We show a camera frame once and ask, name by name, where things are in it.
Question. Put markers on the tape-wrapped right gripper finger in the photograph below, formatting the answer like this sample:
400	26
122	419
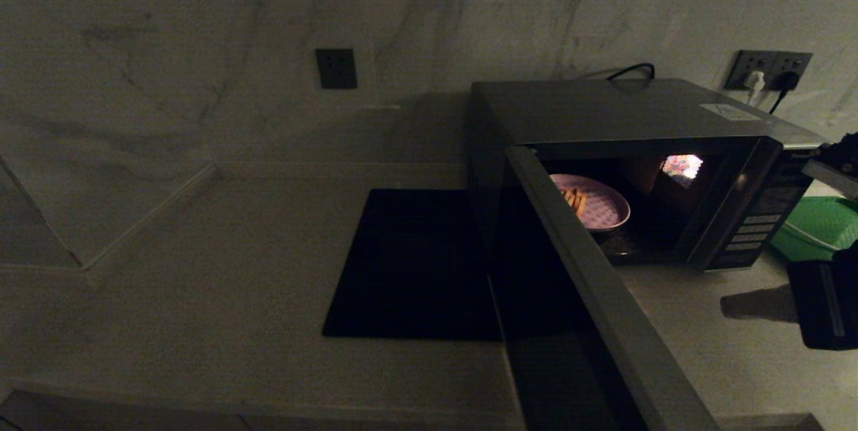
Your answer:
834	177
814	307

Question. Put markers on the dark glass microwave door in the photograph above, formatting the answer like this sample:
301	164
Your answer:
590	324

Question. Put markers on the purple plate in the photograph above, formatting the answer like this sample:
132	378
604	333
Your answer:
603	206

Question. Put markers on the silver microwave oven body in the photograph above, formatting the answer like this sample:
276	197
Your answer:
603	109

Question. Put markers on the green plastic tray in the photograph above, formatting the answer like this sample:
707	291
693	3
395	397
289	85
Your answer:
824	230

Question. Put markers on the white plug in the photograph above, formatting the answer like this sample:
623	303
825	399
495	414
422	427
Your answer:
755	84

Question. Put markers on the orange french fry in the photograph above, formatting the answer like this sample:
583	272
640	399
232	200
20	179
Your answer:
568	198
579	203

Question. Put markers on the black induction cooktop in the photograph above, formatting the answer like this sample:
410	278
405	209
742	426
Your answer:
415	263

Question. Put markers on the black double wall socket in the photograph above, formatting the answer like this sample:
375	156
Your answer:
767	62

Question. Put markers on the black single wall socket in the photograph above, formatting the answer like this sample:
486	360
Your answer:
336	69

